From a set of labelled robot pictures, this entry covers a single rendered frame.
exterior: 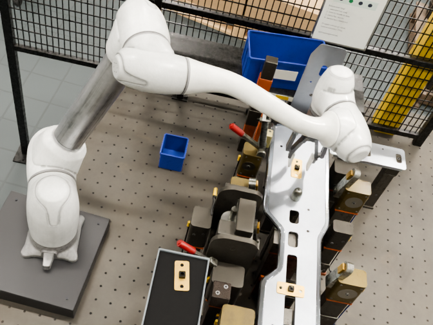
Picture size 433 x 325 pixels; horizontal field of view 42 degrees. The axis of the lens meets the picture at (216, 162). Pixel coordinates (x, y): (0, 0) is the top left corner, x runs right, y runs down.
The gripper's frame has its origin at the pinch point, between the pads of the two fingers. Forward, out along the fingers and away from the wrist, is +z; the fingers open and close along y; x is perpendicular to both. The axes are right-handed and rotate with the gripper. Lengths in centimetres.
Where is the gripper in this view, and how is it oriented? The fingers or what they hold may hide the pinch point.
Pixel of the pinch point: (300, 160)
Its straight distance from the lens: 193.1
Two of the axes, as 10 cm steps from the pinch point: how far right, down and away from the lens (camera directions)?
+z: -1.7, 6.1, 7.7
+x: 1.3, -7.6, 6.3
